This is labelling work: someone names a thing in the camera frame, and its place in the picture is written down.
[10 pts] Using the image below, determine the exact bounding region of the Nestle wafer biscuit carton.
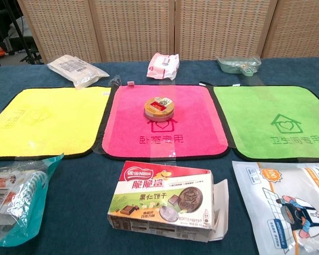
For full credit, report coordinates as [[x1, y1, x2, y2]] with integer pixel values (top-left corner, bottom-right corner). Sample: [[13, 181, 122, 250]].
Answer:
[[107, 160, 229, 243]]

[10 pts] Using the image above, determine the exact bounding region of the pale green plastic tray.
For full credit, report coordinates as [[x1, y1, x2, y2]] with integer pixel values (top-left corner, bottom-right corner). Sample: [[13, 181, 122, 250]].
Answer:
[[216, 55, 262, 77]]

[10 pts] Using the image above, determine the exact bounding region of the white clear sealed pouch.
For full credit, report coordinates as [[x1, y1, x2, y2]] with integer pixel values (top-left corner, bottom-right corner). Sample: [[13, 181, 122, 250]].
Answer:
[[47, 54, 110, 89]]

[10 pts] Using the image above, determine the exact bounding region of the black tripod stand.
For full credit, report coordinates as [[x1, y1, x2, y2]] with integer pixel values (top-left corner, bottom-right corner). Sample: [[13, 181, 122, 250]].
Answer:
[[0, 0, 45, 65]]

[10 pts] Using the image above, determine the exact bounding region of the pink towel mat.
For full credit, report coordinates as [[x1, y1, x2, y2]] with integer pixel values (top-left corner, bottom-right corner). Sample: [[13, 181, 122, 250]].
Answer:
[[93, 84, 231, 160]]

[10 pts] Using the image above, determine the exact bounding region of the green towel mat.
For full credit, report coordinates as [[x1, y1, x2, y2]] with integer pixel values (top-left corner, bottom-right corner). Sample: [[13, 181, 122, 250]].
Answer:
[[212, 84, 319, 162]]

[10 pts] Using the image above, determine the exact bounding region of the white household gloves pouch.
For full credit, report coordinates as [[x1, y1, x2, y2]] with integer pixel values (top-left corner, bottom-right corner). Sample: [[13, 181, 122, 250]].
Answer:
[[232, 160, 319, 255]]

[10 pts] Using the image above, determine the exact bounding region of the yellow towel mat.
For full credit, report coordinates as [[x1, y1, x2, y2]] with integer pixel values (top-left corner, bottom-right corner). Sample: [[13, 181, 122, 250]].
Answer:
[[0, 86, 112, 159]]

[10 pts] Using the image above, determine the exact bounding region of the pink wet wipes pack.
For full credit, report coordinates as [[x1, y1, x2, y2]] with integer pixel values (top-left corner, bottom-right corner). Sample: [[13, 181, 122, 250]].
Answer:
[[146, 52, 180, 81]]

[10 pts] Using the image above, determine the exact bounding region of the teal clear plastic snack bag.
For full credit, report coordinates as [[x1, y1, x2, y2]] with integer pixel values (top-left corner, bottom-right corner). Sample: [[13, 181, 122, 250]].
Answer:
[[0, 153, 65, 248]]

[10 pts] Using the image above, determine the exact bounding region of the small round tin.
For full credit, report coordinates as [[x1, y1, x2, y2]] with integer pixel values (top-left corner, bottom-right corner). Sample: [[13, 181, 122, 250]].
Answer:
[[144, 96, 176, 122]]

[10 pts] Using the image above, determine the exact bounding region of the woven folding screen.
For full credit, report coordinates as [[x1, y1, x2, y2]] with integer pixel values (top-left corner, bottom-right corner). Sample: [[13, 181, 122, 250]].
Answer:
[[16, 0, 319, 64]]

